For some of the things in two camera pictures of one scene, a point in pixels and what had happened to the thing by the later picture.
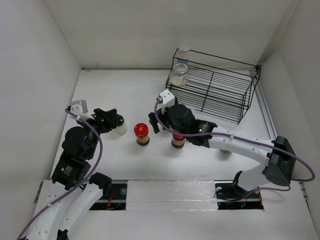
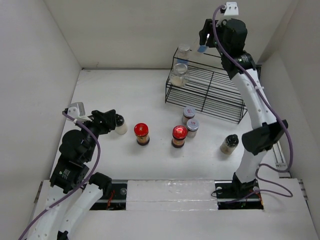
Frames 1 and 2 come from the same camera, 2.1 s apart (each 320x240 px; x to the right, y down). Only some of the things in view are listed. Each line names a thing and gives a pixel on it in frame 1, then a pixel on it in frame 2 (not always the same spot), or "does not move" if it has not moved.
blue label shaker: [182, 55] does not move
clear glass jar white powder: [180, 75] does not move
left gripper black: [107, 119] does not move
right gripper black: [162, 117] to [204, 34]
